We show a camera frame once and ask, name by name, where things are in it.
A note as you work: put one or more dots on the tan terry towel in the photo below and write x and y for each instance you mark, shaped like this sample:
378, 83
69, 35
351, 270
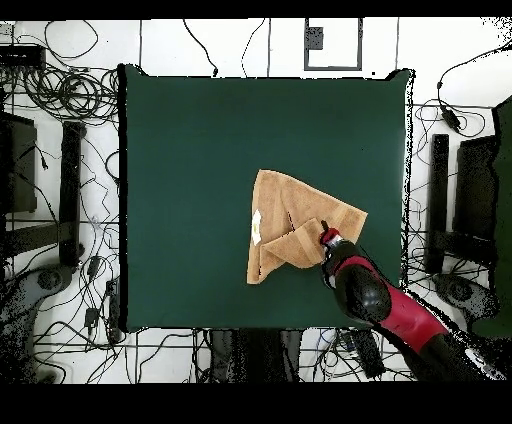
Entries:
296, 216

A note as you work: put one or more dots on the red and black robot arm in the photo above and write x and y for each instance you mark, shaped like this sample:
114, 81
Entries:
372, 296

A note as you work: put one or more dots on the flat black device box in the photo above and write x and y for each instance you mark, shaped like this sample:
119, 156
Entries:
20, 56

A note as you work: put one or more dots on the long black bar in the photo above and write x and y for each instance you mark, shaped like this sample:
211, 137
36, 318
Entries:
439, 184
71, 192

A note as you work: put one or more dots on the black power strip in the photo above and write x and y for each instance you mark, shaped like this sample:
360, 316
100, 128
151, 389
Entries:
366, 354

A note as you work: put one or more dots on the dark stand base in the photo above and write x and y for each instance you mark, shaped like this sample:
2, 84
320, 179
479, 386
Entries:
48, 278
464, 294

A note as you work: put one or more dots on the large black box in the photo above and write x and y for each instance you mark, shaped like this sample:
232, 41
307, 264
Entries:
20, 168
476, 188

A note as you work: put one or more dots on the black power adapter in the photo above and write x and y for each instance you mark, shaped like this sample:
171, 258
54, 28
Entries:
450, 118

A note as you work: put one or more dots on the dark green table cloth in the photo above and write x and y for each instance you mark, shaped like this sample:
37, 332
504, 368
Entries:
180, 120

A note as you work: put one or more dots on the dark green draped cloth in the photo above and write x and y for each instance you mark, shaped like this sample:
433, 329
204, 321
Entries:
504, 180

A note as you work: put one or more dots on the dark grey square plate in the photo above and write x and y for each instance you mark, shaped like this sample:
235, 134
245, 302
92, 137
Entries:
315, 38

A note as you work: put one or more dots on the small black plug adapter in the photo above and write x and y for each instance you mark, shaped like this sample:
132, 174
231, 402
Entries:
91, 317

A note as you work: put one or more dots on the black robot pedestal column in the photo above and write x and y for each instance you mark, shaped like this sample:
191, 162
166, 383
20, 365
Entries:
256, 356

